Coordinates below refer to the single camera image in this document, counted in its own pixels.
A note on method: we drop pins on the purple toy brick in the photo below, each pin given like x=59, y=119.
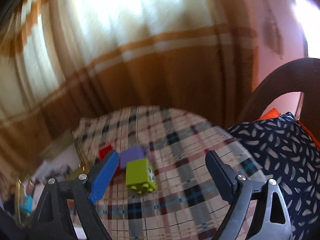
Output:
x=131, y=154

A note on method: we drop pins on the cyan toy brick with star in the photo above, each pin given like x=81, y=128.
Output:
x=26, y=204

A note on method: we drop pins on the red toy brick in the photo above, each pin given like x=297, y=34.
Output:
x=104, y=151

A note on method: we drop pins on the plaid tablecloth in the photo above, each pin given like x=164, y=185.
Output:
x=186, y=203

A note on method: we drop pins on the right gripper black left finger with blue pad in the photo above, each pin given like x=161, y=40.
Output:
x=52, y=220

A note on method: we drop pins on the lime green toy brick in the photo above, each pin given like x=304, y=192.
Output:
x=140, y=177

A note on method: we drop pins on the gold metal tray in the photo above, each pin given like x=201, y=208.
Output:
x=62, y=160

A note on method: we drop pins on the beige orange curtain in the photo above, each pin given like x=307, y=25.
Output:
x=64, y=60

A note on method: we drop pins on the navy leaf pattern cushion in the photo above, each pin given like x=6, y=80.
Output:
x=286, y=153

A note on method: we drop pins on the curtain tassel tieback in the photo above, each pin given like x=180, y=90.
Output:
x=272, y=35

